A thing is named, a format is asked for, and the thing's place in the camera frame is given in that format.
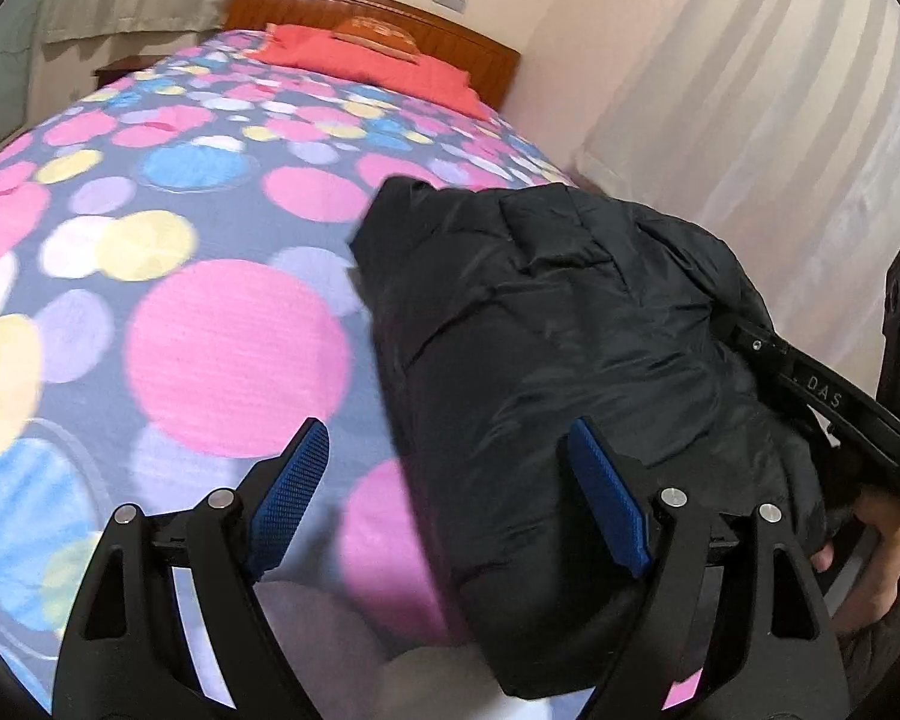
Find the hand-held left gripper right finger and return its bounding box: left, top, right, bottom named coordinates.
left=565, top=416, right=853, bottom=720

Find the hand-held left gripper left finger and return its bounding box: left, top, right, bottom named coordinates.
left=51, top=418, right=332, bottom=720

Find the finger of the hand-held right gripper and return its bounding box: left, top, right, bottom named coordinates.
left=714, top=300, right=796, bottom=391

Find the black puffer jacket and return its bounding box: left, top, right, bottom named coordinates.
left=349, top=176, right=835, bottom=700

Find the person's right forearm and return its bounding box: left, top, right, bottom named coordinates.
left=832, top=562, right=900, bottom=707

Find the person's right hand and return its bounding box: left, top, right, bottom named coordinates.
left=808, top=493, right=900, bottom=635

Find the polka dot bedspread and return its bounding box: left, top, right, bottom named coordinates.
left=0, top=28, right=580, bottom=720

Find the white sheer curtain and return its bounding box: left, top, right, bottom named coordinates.
left=576, top=0, right=900, bottom=421

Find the wooden headboard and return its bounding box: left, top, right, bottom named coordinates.
left=225, top=0, right=523, bottom=113

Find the red pillow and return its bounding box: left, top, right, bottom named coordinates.
left=251, top=22, right=493, bottom=122

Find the wooden nightstand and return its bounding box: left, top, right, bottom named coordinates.
left=94, top=56, right=170, bottom=89

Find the orange patterned pillow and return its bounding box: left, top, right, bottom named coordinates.
left=331, top=15, right=422, bottom=65

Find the frosted glass wardrobe door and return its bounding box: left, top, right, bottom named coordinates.
left=0, top=0, right=55, bottom=166

